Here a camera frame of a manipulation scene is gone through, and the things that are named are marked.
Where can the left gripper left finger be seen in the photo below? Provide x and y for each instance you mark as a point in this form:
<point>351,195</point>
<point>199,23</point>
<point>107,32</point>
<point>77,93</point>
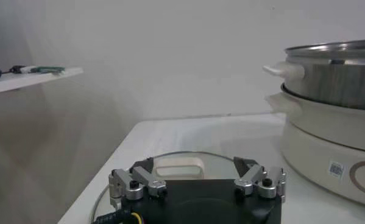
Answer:
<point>145,179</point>

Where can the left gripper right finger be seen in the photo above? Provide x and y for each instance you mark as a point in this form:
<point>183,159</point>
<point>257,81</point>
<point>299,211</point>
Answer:
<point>252,175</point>

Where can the steel perforated steamer basket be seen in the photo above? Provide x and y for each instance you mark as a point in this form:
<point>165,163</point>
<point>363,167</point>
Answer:
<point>337,82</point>

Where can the white electric pot base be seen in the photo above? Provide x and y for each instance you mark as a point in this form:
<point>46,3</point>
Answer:
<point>322,137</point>

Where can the green flat object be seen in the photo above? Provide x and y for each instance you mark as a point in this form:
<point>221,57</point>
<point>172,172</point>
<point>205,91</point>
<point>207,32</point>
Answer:
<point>49,70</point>

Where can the white side table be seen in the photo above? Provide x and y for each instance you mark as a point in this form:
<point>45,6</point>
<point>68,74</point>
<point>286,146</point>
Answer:
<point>23,80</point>

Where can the small white charger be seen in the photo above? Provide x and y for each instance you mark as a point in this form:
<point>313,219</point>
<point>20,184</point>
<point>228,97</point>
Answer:
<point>28,69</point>

